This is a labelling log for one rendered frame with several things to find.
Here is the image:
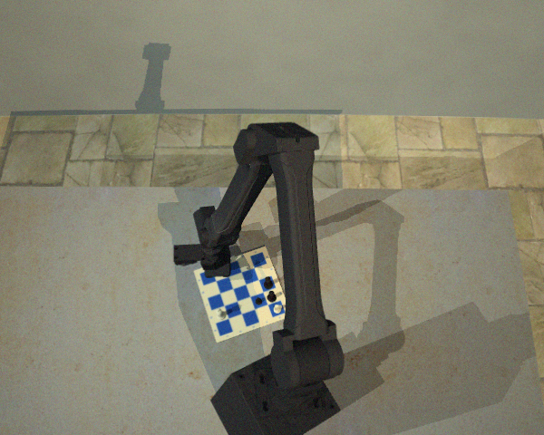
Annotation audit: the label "blue and cream chessboard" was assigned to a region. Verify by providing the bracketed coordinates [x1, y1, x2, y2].
[194, 246, 286, 343]

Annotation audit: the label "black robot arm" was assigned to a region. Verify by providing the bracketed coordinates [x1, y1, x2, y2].
[173, 122, 345, 418]

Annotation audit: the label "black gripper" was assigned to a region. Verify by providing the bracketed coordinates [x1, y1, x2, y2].
[205, 246, 231, 278]

